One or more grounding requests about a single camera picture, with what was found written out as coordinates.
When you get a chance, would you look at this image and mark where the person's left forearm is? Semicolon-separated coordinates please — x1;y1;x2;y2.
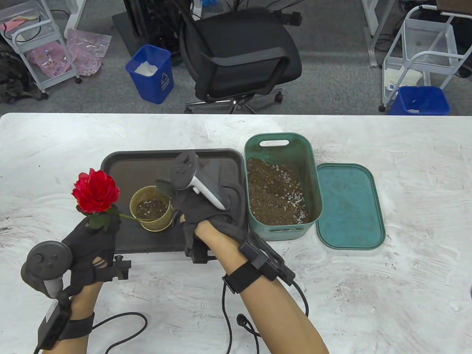
42;282;104;354

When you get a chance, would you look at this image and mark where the teal plastic lid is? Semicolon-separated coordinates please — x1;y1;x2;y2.
316;163;386;250

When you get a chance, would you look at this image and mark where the white box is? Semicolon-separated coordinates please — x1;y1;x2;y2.
383;68;423;93

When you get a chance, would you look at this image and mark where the teal plastic storage box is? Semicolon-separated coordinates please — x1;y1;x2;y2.
244;133;324;241

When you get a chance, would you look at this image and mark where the green garden trowel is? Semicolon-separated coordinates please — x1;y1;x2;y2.
155;179;177;199

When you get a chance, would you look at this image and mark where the brown plastic tray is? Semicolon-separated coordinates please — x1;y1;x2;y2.
100;149;248;255

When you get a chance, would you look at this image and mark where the pink plastic bag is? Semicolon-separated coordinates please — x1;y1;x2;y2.
28;41;74;78
66;29;112;77

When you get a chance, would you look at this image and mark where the person's right hand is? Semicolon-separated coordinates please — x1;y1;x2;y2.
171;162;248;264

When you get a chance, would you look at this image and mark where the grey and white hand controller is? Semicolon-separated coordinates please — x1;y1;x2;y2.
170;151;227;211

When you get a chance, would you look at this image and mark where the plain blue bin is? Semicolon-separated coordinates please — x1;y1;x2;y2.
388;86;452;116

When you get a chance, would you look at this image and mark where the black computer tower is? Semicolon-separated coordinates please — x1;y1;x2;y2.
124;0;194;52

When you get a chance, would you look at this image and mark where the brown potting mix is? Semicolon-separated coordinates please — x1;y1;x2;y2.
246;158;309;226
136;199;169;219

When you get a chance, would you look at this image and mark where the gold ribbed flower pot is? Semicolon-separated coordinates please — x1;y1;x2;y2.
129;185;174;232

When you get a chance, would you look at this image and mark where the brown cardboard box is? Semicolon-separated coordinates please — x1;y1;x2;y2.
435;0;472;15

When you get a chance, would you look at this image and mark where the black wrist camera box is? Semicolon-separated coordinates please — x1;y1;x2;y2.
34;299;95;351

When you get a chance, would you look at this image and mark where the black office chair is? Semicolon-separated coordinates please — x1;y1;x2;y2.
180;7;303;115

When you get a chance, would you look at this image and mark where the blue bin with white symbol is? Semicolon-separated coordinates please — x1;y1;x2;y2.
125;45;174;105

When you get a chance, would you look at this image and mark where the red artificial rose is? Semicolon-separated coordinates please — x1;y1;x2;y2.
72;169;152;231

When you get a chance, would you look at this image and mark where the white desk leg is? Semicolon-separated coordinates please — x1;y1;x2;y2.
361;0;395;67
65;0;96;39

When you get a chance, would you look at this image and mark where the white mesh rolling cart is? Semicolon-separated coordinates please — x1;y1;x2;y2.
379;6;472;112

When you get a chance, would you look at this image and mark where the dark fabric bag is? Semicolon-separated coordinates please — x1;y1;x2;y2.
0;39;48;105

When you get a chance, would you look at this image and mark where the crumpled white paper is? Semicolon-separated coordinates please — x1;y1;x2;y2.
135;62;159;77

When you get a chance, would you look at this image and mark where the person's left hand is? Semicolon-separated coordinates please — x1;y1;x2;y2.
61;215;122;297

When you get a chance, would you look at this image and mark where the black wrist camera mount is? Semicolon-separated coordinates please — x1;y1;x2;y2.
221;232;296;294

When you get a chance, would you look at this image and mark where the person's right forearm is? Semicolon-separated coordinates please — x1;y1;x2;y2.
194;221;329;354

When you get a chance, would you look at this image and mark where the black cable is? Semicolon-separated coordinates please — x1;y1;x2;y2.
221;284;309;354
91;312;149;354

